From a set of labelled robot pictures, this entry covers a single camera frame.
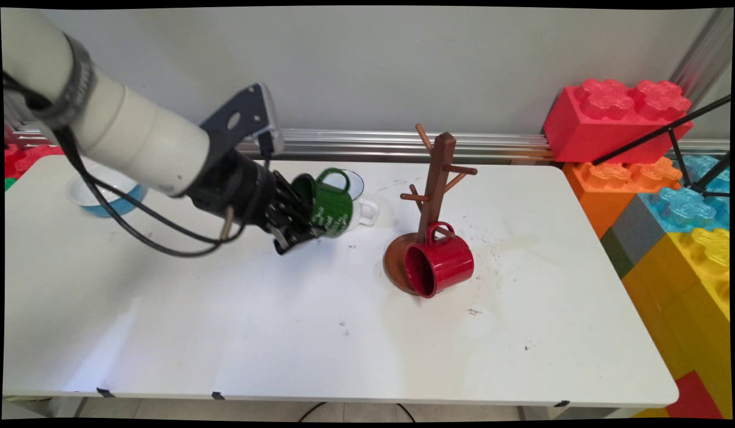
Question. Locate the red giant toy brick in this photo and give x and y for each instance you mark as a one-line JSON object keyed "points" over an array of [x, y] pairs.
{"points": [[605, 128]]}

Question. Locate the white bowl blue outside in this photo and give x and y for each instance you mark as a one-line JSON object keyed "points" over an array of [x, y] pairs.
{"points": [[85, 193]]}

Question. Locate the black tripod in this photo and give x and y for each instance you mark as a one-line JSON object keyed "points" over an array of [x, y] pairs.
{"points": [[640, 141]]}

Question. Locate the aluminium post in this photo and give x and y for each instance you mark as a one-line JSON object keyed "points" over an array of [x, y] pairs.
{"points": [[706, 53]]}

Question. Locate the green enamel mug white print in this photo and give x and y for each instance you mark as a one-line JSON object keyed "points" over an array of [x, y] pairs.
{"points": [[331, 208]]}

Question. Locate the blue giant toy brick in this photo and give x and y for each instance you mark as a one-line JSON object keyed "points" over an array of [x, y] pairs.
{"points": [[682, 208]]}

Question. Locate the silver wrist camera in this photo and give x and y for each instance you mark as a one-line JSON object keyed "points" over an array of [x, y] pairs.
{"points": [[272, 122]]}

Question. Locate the dark grey camera bracket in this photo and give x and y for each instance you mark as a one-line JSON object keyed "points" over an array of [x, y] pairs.
{"points": [[236, 119]]}

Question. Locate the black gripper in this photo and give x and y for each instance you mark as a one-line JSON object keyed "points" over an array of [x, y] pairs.
{"points": [[239, 190]]}

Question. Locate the small red toy brick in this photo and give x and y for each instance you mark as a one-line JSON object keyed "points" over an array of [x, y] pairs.
{"points": [[22, 160]]}

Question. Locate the brown wooden mug tree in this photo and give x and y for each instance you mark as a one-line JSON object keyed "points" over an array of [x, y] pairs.
{"points": [[438, 178]]}

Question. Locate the aluminium rail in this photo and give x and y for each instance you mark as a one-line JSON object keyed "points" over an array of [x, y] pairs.
{"points": [[343, 142]]}

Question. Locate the yellow giant toy brick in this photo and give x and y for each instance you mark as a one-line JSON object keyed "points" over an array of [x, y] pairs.
{"points": [[682, 297]]}

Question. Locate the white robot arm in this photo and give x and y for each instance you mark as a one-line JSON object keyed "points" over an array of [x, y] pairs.
{"points": [[135, 137]]}

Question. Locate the red enamel mug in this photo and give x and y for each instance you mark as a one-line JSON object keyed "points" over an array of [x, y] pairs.
{"points": [[444, 261]]}

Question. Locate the orange giant toy brick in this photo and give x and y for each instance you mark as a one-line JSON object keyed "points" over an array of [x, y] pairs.
{"points": [[605, 190]]}

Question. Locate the grey giant toy brick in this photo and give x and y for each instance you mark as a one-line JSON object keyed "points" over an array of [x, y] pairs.
{"points": [[631, 232]]}

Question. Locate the red flat toy brick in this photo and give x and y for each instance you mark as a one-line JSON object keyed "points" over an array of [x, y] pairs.
{"points": [[697, 398]]}

